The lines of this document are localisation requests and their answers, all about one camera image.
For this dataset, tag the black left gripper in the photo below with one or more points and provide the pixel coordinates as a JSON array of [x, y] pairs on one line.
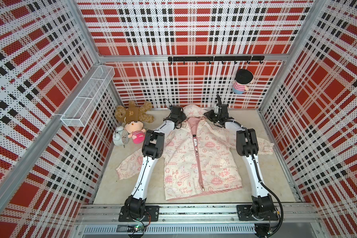
[[183, 115]]

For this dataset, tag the white wire mesh basket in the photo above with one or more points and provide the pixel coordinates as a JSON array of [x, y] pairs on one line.
[[89, 94]]

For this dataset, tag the pink plush doll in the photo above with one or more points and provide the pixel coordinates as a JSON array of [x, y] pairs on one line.
[[136, 131]]

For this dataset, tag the pale blue alarm clock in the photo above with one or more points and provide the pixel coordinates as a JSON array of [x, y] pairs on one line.
[[120, 136]]

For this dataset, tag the cream pink printed jacket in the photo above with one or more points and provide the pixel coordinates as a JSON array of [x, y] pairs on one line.
[[198, 159]]

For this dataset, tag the brown teddy bear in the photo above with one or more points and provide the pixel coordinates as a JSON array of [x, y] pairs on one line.
[[134, 113]]

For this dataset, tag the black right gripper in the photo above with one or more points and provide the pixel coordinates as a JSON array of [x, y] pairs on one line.
[[209, 115]]

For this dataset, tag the black hook rail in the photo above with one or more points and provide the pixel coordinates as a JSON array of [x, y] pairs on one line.
[[216, 58]]

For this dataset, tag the green circuit board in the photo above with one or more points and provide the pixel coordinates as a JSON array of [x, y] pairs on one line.
[[135, 229]]

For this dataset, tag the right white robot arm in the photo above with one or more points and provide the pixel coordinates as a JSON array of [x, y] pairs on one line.
[[247, 147]]

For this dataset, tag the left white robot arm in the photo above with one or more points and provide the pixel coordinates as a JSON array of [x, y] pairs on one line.
[[134, 208]]

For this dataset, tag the blue striped hanging doll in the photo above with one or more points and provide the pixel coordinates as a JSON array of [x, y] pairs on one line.
[[242, 79]]

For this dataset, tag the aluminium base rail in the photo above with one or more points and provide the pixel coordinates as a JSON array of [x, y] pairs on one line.
[[300, 220]]

